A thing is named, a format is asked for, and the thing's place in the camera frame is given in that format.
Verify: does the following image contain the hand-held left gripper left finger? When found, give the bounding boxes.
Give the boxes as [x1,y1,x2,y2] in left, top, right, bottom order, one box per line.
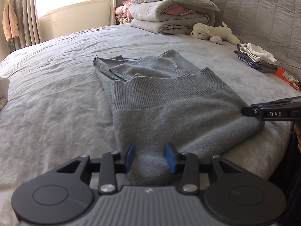
[56,142,135,195]

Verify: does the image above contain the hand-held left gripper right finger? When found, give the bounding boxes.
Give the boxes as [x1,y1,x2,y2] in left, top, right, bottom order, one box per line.
[165,143,247,195]

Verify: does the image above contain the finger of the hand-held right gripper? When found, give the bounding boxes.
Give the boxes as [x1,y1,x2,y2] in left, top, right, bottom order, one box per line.
[242,105,262,120]
[250,96,301,107]

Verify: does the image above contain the grey knit sweater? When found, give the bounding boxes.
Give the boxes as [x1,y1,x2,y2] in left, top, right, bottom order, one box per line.
[93,49,265,186]

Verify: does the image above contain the orange box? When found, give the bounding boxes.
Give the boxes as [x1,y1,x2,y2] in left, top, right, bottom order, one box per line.
[274,67,301,91]

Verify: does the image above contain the small grey folded cloth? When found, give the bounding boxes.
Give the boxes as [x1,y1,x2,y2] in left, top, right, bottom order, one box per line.
[235,45,278,73]

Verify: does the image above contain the purple striped folded cloth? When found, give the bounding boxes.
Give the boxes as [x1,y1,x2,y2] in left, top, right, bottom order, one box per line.
[237,54,255,67]

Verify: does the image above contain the small white folded cloth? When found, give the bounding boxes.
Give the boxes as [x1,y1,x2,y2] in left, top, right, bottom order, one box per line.
[240,43,279,64]

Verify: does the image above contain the person's dark clothing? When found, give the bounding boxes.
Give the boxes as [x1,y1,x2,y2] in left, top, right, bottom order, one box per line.
[280,122,301,226]

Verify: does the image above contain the white plush toy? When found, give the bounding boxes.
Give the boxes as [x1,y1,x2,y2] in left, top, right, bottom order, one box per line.
[190,22,241,45]

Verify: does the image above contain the grey quilted headboard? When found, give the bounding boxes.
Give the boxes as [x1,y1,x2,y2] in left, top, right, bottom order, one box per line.
[198,0,301,76]

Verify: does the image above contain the striped brown cloth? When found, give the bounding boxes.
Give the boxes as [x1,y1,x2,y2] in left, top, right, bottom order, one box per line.
[117,14,132,24]

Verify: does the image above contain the folded grey quilt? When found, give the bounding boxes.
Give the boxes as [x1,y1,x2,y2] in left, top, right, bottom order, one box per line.
[128,0,215,35]

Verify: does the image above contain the white folded garment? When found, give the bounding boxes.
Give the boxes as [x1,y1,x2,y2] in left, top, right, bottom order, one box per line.
[0,76,11,110]

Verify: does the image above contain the pink cloth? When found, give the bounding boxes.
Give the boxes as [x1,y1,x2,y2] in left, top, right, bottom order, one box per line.
[115,0,134,19]

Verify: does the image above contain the peach hanging towel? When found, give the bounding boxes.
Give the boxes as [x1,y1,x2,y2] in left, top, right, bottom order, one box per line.
[2,2,19,41]

